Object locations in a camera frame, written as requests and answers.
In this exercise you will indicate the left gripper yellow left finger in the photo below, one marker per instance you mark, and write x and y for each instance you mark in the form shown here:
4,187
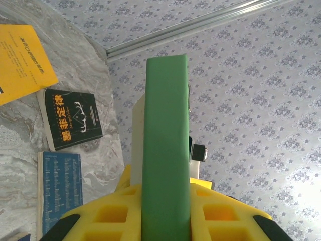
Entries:
133,213

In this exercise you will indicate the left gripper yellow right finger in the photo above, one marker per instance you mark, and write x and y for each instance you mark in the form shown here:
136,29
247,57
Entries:
240,226

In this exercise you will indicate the blue book with codes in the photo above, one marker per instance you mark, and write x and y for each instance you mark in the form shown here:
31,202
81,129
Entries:
62,188

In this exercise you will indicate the green notebook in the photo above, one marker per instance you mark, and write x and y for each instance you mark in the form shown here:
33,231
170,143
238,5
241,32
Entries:
165,138

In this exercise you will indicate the black book orange title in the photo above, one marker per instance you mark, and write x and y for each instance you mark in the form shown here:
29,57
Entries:
72,118

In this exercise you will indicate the yellow book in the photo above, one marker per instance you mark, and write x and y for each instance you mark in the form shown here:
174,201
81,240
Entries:
22,62

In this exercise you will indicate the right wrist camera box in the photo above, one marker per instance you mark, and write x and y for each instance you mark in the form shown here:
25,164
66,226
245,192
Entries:
199,151

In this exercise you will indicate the aluminium frame post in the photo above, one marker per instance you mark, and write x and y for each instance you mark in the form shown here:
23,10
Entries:
188,23

